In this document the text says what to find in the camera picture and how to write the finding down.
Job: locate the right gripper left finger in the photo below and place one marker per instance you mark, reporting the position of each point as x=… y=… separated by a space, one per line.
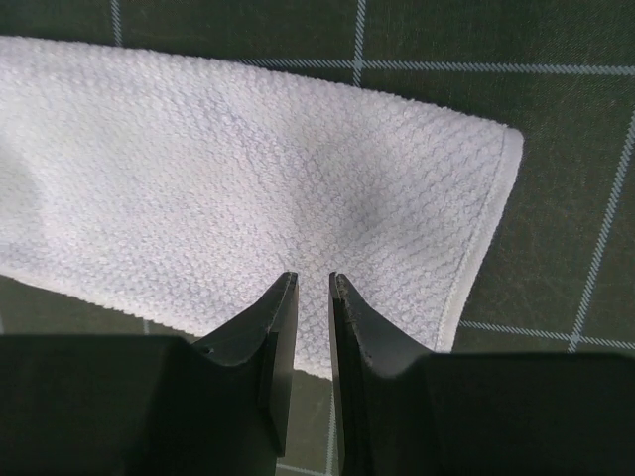
x=264 y=336

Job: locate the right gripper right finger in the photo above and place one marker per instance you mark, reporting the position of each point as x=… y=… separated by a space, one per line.
x=384 y=415

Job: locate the white cloth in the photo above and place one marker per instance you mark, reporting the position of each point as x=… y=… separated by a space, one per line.
x=177 y=189

